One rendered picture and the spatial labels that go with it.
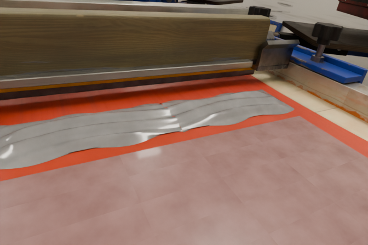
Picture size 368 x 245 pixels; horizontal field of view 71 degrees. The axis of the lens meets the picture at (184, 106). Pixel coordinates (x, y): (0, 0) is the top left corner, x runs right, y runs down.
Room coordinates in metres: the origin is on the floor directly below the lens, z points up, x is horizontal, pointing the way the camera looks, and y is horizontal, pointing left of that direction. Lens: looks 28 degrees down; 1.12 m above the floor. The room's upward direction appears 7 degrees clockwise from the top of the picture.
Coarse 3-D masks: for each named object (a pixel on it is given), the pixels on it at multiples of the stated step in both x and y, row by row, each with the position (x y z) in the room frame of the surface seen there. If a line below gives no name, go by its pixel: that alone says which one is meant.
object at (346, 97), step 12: (276, 72) 0.47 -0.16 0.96; (288, 72) 0.45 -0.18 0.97; (300, 72) 0.43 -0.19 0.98; (312, 72) 0.41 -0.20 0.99; (300, 84) 0.42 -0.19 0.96; (312, 84) 0.40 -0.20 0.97; (324, 84) 0.38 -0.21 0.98; (336, 84) 0.37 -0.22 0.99; (348, 84) 0.36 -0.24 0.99; (360, 84) 0.37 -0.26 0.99; (324, 96) 0.38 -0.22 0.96; (336, 96) 0.36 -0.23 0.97; (348, 96) 0.35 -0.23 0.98; (360, 96) 0.34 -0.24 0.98; (348, 108) 0.34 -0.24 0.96; (360, 108) 0.33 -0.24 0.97
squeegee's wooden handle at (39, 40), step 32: (0, 32) 0.25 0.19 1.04; (32, 32) 0.27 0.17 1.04; (64, 32) 0.28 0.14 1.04; (96, 32) 0.30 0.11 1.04; (128, 32) 0.32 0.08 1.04; (160, 32) 0.34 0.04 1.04; (192, 32) 0.36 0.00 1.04; (224, 32) 0.39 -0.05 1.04; (256, 32) 0.42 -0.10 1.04; (0, 64) 0.25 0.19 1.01; (32, 64) 0.26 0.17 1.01; (64, 64) 0.28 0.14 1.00; (96, 64) 0.30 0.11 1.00; (128, 64) 0.32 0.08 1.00; (160, 64) 0.34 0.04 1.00
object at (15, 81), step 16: (176, 64) 0.35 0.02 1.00; (192, 64) 0.36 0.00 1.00; (208, 64) 0.37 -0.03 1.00; (224, 64) 0.38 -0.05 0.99; (240, 64) 0.39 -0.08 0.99; (0, 80) 0.24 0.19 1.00; (16, 80) 0.24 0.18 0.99; (32, 80) 0.25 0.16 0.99; (48, 80) 0.26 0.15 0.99; (64, 80) 0.27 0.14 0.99; (80, 80) 0.28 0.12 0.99; (96, 80) 0.28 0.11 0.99
